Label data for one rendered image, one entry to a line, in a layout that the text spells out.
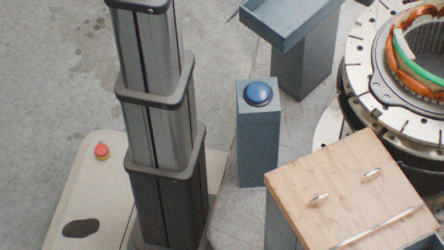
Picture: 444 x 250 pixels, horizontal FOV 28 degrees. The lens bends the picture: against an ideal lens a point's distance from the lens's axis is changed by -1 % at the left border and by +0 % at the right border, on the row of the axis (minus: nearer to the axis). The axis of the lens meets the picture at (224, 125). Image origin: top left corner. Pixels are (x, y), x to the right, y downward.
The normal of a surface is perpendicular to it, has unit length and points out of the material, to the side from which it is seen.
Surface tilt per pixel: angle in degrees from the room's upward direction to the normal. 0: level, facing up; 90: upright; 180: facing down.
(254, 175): 90
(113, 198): 0
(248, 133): 90
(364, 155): 0
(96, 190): 0
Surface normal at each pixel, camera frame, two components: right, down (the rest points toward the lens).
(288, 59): -0.70, 0.61
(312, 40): 0.72, 0.58
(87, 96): -0.02, -0.55
